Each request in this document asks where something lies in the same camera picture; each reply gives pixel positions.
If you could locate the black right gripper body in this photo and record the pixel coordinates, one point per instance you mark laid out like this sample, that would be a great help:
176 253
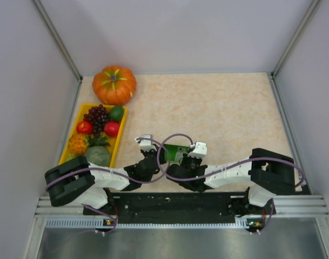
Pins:
188 162

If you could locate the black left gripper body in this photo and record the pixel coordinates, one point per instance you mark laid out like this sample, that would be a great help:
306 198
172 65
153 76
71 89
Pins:
150 151

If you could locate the green paper box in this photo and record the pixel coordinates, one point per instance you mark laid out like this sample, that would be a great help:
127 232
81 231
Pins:
175 153

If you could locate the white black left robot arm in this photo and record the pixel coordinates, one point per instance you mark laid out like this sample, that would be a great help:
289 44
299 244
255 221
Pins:
80 181

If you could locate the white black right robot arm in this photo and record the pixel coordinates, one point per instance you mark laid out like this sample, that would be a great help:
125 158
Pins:
267 174

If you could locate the yellow plastic tray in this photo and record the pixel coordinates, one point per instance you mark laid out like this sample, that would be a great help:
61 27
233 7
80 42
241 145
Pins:
114 142

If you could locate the red tomato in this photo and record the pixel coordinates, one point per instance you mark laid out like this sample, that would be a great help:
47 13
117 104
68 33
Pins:
111 129

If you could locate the grey green melon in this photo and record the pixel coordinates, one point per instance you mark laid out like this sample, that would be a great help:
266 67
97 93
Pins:
98 155

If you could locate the green lime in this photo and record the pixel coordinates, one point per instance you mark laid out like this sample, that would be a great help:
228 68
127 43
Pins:
116 113

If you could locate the dark purple grape bunch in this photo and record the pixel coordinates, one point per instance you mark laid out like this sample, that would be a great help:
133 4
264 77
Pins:
97 116

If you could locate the red apple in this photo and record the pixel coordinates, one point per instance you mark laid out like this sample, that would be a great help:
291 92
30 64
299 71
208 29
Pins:
84 127

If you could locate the orange pineapple with leaves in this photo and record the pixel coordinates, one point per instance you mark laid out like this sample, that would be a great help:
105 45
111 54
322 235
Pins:
78 144

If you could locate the green apple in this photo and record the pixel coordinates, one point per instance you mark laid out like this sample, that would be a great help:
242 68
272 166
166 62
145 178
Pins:
71 157

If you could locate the orange pumpkin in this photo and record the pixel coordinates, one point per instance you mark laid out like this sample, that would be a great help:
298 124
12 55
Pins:
114 85

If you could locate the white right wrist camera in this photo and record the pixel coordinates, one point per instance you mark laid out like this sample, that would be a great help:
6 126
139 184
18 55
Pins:
198 150

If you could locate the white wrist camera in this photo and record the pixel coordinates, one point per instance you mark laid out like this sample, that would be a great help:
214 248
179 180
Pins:
145 142
198 150

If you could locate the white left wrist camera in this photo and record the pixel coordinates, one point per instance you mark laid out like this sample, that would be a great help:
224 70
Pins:
145 142

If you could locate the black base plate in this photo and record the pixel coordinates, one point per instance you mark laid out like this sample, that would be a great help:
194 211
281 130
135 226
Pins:
179 208

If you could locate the grey slotted cable duct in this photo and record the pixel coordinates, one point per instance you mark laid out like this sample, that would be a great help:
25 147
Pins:
102 223

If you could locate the aluminium corner post left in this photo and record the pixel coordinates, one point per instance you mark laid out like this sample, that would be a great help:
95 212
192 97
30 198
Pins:
39 7

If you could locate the aluminium corner post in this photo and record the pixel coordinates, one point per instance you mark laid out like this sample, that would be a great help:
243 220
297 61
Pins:
39 7
304 23

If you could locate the aluminium corner post right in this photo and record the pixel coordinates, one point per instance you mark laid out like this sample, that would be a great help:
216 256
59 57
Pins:
304 23

